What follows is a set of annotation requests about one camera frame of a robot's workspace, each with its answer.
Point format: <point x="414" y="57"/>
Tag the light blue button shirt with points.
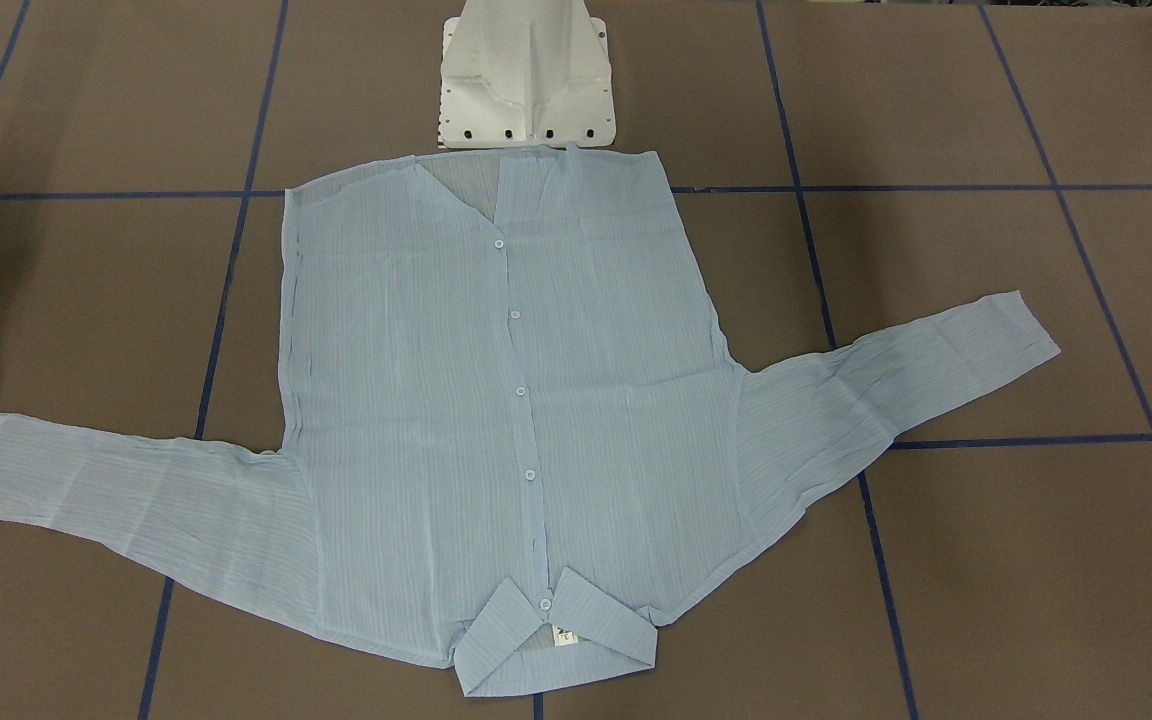
<point x="516" y="442"/>

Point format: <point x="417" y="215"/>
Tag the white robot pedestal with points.
<point x="525" y="73"/>

